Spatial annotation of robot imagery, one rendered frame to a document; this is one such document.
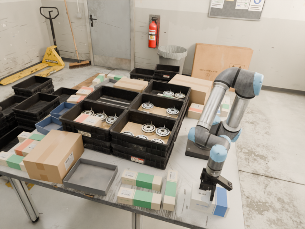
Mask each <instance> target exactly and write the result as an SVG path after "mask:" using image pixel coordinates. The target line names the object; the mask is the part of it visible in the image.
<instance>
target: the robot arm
mask: <svg viewBox="0 0 305 229"><path fill-rule="evenodd" d="M263 79H264V75H262V74H259V73H257V72H253V71H249V70H245V69H241V68H238V67H231V68H228V69H225V70H224V71H222V72H221V73H220V74H219V75H218V76H217V77H216V78H215V80H214V82H213V84H212V85H213V88H212V91H211V93H210V95H209V98H208V100H207V102H206V105H205V107H204V109H203V111H202V114H201V116H200V118H199V121H198V123H197V125H196V127H191V129H190V130H189V133H188V136H187V137H188V139H189V140H191V141H193V142H195V143H197V144H198V145H199V146H201V147H203V148H209V149H211V151H210V155H209V159H208V163H207V167H206V168H203V169H202V173H201V176H200V180H201V182H200V185H199V186H200V187H199V189H201V190H204V191H206V190H209V191H207V192H206V195H205V196H202V197H201V200H202V201H204V202H206V203H208V207H207V208H210V207H211V205H212V202H213V198H214V193H215V190H216V185H217V184H219V185H220V186H222V187H223V188H225V189H226V190H228V191H231V190H232V189H233V187H232V182H230V181H229V180H227V179H225V178H224V177H222V176H221V175H220V174H221V171H222V168H223V165H224V163H225V160H226V158H227V154H228V151H229V149H230V146H231V142H233V143H234V142H236V141H237V139H238V138H239V136H240V134H241V132H242V128H241V125H240V122H241V120H242V118H243V115H244V113H245V111H246V109H247V107H248V104H249V102H250V100H251V99H253V98H254V97H255V96H258V95H259V93H260V90H261V87H262V83H263ZM230 87H231V88H234V89H235V94H236V95H235V98H234V101H233V104H232V106H231V109H230V112H229V115H228V117H227V119H226V120H224V121H221V118H220V117H219V116H217V115H216V114H217V112H218V110H219V107H220V105H221V102H222V100H223V98H224V95H225V93H226V91H228V90H229V88H230ZM210 190H211V192H210Z"/></svg>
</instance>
